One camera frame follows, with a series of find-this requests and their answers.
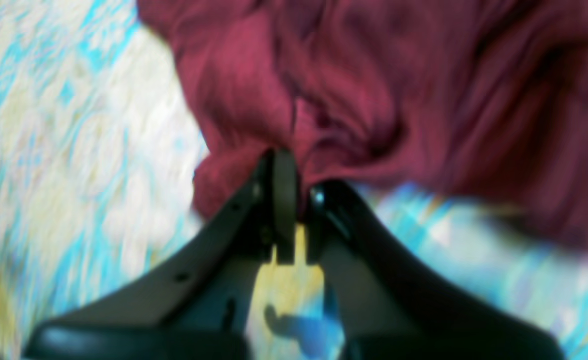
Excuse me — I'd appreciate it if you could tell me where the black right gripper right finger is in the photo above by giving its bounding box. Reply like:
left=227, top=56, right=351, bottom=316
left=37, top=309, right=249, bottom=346
left=307, top=181, right=564, bottom=360

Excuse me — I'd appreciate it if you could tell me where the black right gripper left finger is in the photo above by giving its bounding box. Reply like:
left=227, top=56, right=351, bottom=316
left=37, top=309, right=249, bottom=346
left=24, top=150, right=298, bottom=360

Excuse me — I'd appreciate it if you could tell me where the maroon long-sleeve t-shirt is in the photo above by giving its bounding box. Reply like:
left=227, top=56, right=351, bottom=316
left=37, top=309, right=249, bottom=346
left=137, top=0, right=588, bottom=251

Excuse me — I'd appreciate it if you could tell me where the patterned colourful tablecloth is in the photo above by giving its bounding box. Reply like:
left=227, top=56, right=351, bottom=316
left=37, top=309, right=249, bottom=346
left=0, top=0, right=588, bottom=360

